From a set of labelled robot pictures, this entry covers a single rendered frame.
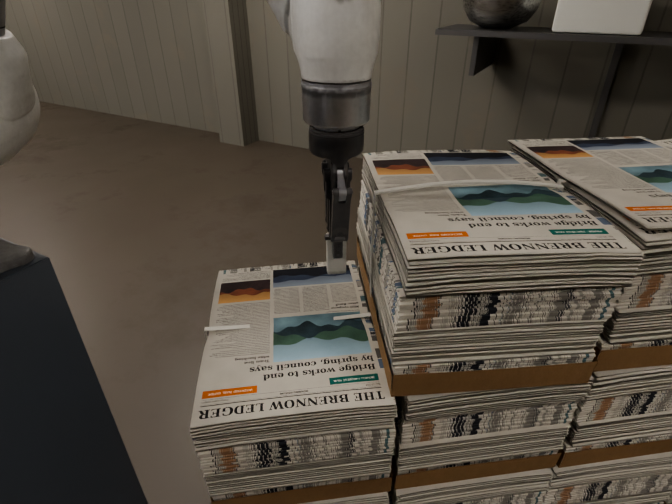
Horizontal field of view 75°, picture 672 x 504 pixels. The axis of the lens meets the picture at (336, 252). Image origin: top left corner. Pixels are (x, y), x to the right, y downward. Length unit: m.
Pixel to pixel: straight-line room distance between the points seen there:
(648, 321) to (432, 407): 0.32
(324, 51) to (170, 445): 1.42
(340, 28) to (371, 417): 0.50
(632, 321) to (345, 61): 0.52
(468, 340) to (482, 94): 3.06
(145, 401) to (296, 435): 1.24
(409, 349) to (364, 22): 0.40
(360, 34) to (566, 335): 0.46
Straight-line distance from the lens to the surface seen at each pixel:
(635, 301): 0.72
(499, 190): 0.71
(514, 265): 0.55
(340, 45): 0.54
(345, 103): 0.56
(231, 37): 4.24
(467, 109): 3.61
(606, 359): 0.76
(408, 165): 0.76
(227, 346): 0.74
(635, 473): 1.05
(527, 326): 0.62
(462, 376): 0.64
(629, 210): 0.69
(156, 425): 1.77
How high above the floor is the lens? 1.32
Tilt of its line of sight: 31 degrees down
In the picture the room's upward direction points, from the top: straight up
